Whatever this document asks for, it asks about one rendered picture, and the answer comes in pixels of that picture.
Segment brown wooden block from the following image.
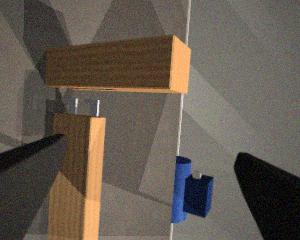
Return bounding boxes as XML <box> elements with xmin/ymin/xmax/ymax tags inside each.
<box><xmin>46</xmin><ymin>34</ymin><xmax>191</xmax><ymax>94</ymax></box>

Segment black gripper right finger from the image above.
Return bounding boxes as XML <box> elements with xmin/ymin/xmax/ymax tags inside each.
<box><xmin>234</xmin><ymin>152</ymin><xmax>300</xmax><ymax>240</ymax></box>

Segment light brown wooden board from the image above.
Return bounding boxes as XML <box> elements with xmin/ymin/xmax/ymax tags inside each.
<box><xmin>47</xmin><ymin>98</ymin><xmax>106</xmax><ymax>240</ymax></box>

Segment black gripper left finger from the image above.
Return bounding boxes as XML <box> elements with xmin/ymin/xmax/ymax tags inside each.
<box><xmin>0</xmin><ymin>134</ymin><xmax>66</xmax><ymax>240</ymax></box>

